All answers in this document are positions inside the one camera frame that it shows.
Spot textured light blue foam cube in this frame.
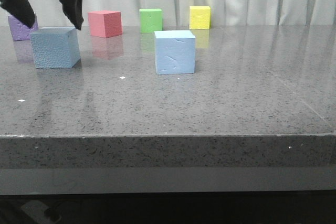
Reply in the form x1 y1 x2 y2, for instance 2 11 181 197
30 27 80 69

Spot smooth light blue foam cube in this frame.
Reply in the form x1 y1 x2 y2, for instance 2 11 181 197
154 30 195 75

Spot purple foam cube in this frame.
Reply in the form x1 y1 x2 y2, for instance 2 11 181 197
7 15 38 41

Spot red foam cube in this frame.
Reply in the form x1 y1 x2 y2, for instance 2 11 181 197
88 10 123 38

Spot green foam cube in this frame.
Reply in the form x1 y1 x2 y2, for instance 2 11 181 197
139 8 163 33

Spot yellow foam cube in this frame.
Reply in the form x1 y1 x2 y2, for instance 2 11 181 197
189 6 211 29

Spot white power strip under table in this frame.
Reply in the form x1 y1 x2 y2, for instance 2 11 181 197
20 200 62 223

